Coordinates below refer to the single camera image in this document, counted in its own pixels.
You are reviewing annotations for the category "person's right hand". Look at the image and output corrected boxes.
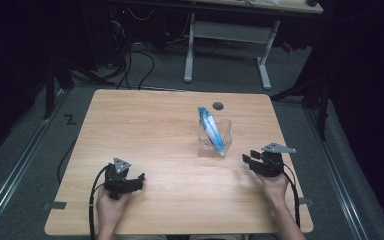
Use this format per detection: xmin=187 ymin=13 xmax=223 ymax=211
xmin=254 ymin=170 xmax=290 ymax=205

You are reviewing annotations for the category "clear plastic container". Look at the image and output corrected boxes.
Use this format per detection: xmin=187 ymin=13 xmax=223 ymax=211
xmin=197 ymin=118 xmax=233 ymax=159

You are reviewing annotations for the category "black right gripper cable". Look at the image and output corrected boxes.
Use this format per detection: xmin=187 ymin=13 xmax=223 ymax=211
xmin=282 ymin=162 xmax=302 ymax=228

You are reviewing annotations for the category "desk with white legs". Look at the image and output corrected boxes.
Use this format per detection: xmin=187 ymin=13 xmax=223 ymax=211
xmin=183 ymin=0 xmax=324 ymax=91

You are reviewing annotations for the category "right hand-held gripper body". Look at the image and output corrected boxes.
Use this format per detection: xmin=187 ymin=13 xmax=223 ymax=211
xmin=257 ymin=142 xmax=297 ymax=178

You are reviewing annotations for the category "black metal stand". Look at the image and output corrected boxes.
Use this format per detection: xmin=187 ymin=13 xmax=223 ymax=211
xmin=270 ymin=76 xmax=332 ymax=142
xmin=42 ymin=56 xmax=115 ymax=120

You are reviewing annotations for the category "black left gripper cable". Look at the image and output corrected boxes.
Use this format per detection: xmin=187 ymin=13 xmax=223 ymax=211
xmin=87 ymin=164 xmax=110 ymax=240

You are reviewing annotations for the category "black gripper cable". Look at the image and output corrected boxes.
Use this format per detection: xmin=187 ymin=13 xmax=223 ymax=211
xmin=87 ymin=164 xmax=110 ymax=240
xmin=282 ymin=162 xmax=302 ymax=228

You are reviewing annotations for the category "person's left hand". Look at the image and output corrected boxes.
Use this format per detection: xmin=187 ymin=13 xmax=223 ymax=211
xmin=95 ymin=187 xmax=132 ymax=231

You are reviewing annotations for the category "blue white toothpaste tube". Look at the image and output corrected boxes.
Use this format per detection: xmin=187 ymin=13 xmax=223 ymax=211
xmin=197 ymin=106 xmax=228 ymax=158

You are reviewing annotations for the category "black floor cable bundle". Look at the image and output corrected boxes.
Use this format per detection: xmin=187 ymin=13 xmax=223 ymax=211
xmin=114 ymin=49 xmax=156 ymax=91

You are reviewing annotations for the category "metal floor rail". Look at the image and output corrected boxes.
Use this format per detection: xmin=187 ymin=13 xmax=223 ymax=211
xmin=304 ymin=106 xmax=370 ymax=240
xmin=0 ymin=89 xmax=67 ymax=234

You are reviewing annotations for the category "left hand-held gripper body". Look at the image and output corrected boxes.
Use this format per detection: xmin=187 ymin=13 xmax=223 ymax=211
xmin=103 ymin=157 xmax=138 ymax=201

